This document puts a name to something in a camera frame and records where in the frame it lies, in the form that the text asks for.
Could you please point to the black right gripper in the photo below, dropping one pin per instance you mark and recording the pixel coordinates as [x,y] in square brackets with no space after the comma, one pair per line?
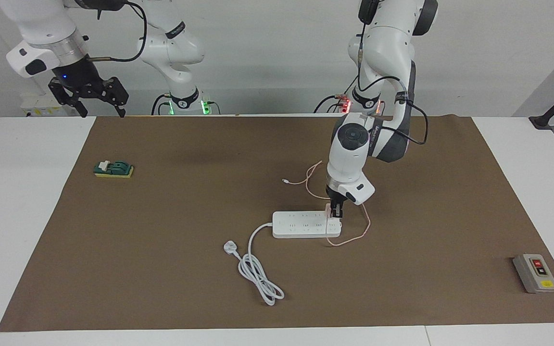
[79,81]

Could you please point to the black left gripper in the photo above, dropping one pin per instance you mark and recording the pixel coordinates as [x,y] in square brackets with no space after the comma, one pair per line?
[337,201]

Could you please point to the pink charger adapter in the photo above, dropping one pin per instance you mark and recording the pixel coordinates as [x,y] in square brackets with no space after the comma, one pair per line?
[328,210]

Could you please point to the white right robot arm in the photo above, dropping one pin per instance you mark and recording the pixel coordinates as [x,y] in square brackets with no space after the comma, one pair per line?
[41,24]

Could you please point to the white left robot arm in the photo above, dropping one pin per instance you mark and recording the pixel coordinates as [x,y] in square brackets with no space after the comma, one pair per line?
[387,48]

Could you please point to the white power strip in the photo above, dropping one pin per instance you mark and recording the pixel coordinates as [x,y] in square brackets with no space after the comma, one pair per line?
[301,226]

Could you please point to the white box with yellow labels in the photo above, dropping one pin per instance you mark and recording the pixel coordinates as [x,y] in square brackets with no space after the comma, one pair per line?
[36,109]

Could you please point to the brown table mat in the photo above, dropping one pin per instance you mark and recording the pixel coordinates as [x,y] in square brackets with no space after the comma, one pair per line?
[402,264]

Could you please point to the green knife switch block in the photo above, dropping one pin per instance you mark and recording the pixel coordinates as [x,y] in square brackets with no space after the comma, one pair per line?
[116,169]

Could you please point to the grey push-button switch box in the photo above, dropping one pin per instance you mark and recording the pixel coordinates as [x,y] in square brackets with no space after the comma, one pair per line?
[534,276]

